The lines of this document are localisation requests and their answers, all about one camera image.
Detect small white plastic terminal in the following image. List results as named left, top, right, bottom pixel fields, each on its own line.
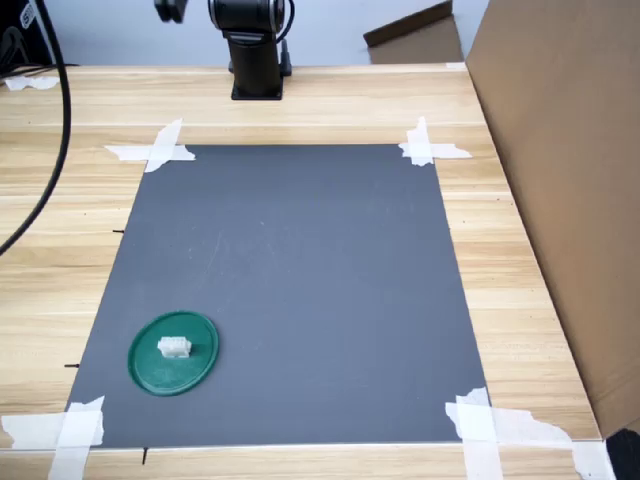
left=157, top=335, right=194, bottom=360

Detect round green lid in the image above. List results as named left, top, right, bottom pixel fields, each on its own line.
left=127, top=310, right=221, bottom=398

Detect white tape strip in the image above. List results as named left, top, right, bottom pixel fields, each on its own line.
left=397, top=142, right=473, bottom=160
left=405, top=116, right=435, bottom=167
left=444, top=386, right=504, bottom=480
left=103, top=144, right=197, bottom=162
left=48, top=395, right=106, bottom=480
left=0, top=410, right=106, bottom=450
left=492, top=407, right=617, bottom=480
left=143, top=117, right=184, bottom=174

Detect crumpled white tape piece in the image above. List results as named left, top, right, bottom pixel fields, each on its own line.
left=3, top=75, right=61, bottom=92

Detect small brown cardboard box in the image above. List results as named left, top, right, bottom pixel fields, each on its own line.
left=363, top=0, right=464, bottom=65

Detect dark grey mat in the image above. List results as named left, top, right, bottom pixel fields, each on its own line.
left=64, top=143, right=492, bottom=450

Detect large brown cardboard box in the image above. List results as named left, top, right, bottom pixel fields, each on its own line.
left=464, top=0, right=640, bottom=439

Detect black object at table corner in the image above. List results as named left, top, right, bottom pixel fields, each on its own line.
left=606, top=428, right=640, bottom=480

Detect black base plug cable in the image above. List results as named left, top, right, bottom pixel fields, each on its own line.
left=272, top=0, right=296, bottom=77

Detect thick black camera cable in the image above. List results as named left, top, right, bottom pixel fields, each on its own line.
left=0, top=0, right=74, bottom=256

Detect thin black desk cable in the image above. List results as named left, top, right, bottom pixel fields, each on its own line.
left=0, top=62, right=80, bottom=79

